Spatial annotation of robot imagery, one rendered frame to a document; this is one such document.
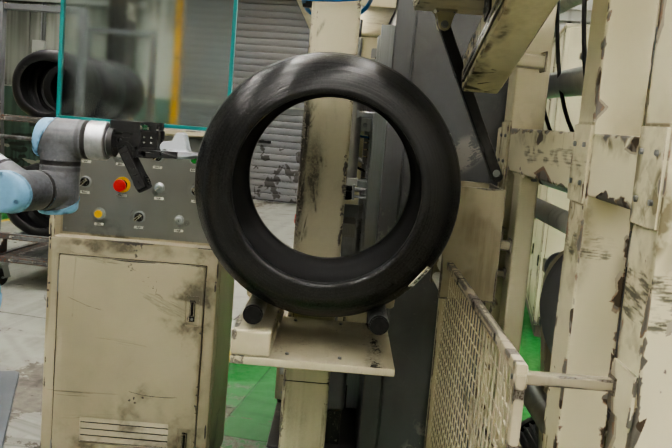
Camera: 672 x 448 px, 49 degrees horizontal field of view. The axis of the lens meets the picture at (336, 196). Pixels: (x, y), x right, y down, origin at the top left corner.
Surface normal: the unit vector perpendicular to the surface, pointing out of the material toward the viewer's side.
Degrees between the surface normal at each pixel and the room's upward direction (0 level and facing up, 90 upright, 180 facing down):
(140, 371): 91
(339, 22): 90
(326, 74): 79
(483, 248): 90
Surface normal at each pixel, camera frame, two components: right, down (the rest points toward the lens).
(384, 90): 0.07, -0.06
